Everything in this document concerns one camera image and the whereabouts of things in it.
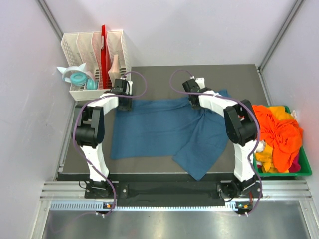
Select blue t shirt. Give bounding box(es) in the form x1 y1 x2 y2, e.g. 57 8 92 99
110 97 229 181

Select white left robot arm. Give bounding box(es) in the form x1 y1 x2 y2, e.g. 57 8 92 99
74 79 133 198

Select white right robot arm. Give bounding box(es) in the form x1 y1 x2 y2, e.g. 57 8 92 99
182 77 259 197

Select beige book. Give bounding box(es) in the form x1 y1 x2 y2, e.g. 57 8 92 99
108 54 121 82

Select red folder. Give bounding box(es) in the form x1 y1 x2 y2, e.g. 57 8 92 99
100 25 110 89

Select teal cat ear headphones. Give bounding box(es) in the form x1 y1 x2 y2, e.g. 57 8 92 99
57 63 98 90

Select white file organizer rack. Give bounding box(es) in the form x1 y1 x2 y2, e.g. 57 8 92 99
61 30 132 101

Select white t shirt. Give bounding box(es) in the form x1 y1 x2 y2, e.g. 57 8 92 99
256 141 266 153

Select orange t shirt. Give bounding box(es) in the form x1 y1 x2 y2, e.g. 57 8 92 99
251 104 304 173

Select magenta t shirt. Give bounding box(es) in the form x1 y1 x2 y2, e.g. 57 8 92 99
289 153 301 173

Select green plastic basket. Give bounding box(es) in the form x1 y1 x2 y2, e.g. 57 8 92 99
253 105 313 178

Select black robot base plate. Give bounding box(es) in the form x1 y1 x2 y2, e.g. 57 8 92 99
84 173 261 206

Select aluminium frame post left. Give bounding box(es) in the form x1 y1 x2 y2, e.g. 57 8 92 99
36 0 64 41

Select aluminium frame post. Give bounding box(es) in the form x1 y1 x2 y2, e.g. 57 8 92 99
257 0 305 74
36 0 64 41

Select grey slotted cable duct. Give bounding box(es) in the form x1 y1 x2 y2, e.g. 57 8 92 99
50 201 249 212

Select aluminium frame post right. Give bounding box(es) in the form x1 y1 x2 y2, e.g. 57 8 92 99
257 0 305 74

